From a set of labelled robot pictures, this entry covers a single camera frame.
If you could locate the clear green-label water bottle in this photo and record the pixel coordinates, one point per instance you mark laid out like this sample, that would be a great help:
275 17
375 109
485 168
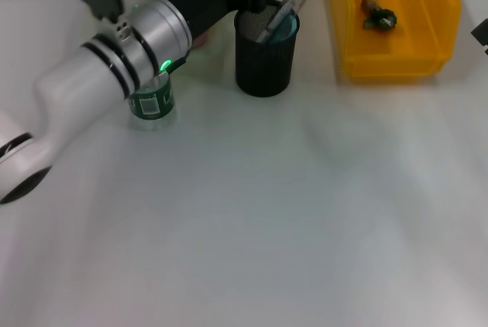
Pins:
152 104

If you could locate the blue scissors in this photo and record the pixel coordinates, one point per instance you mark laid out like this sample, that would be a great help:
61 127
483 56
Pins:
284 31

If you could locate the black mesh pen holder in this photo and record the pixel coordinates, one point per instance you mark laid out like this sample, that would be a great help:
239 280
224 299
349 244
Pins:
265 71

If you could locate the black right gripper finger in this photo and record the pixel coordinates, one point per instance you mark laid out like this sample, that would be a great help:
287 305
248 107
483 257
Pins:
481 33

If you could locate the grey ballpoint pen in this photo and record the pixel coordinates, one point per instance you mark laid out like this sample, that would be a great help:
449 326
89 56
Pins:
276 22

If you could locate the green plastic wrapper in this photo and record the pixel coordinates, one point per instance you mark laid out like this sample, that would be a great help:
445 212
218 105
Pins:
379 16

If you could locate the yellow plastic bin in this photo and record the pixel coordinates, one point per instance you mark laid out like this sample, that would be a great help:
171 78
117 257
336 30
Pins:
381 68

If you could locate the pink toy peach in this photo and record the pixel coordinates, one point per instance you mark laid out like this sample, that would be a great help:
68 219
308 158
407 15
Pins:
202 39

